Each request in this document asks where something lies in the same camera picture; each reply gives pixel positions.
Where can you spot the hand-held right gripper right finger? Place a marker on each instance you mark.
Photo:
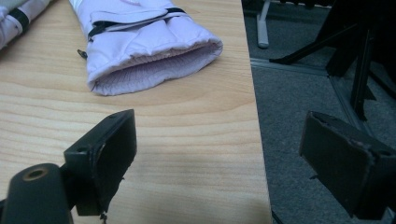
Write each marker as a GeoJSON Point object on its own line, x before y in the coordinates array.
{"type": "Point", "coordinates": [342, 165]}

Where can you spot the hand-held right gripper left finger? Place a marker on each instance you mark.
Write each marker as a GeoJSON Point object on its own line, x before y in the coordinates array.
{"type": "Point", "coordinates": [106, 155]}

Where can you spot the lilac padded glove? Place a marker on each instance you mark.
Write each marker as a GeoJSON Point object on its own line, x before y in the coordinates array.
{"type": "Point", "coordinates": [149, 46]}
{"type": "Point", "coordinates": [12, 21]}

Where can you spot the black tripod stand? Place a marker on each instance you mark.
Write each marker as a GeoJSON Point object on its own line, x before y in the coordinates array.
{"type": "Point", "coordinates": [361, 46]}

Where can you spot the white metal stand leg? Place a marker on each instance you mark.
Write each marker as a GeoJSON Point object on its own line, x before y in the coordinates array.
{"type": "Point", "coordinates": [263, 31]}

